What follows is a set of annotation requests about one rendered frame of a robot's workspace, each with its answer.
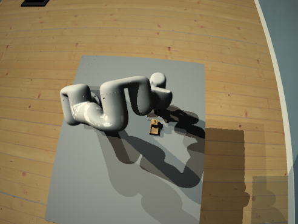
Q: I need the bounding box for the tan cube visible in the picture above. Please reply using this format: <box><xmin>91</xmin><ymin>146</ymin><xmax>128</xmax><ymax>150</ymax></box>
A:
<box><xmin>151</xmin><ymin>119</ymin><xmax>158</xmax><ymax>127</ymax></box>

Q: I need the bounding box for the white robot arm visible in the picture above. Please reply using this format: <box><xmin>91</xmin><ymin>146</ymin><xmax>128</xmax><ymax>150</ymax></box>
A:
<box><xmin>60</xmin><ymin>73</ymin><xmax>173</xmax><ymax>133</ymax></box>

